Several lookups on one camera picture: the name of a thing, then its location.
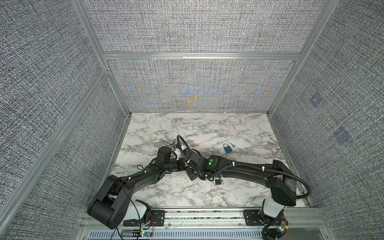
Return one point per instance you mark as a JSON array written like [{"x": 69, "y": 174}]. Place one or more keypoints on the blue padlock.
[{"x": 227, "y": 148}]

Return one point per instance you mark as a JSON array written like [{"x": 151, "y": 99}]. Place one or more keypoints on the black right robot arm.
[{"x": 276, "y": 176}]

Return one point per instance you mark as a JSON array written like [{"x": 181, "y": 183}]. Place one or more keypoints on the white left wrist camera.
[{"x": 177, "y": 152}]

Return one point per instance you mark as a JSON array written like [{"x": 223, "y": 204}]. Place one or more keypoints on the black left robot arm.
[{"x": 112, "y": 200}]

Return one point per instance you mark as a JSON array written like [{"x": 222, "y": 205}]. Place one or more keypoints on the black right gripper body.
[{"x": 191, "y": 173}]

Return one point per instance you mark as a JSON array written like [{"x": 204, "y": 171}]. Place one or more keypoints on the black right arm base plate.
[{"x": 257, "y": 218}]

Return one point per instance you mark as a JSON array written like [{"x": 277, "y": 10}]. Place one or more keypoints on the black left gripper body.
[{"x": 180, "y": 165}]

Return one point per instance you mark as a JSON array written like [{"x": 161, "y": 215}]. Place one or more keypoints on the aluminium front frame rail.
[{"x": 204, "y": 223}]

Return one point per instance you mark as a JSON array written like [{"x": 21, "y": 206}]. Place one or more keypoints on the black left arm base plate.
[{"x": 147, "y": 218}]

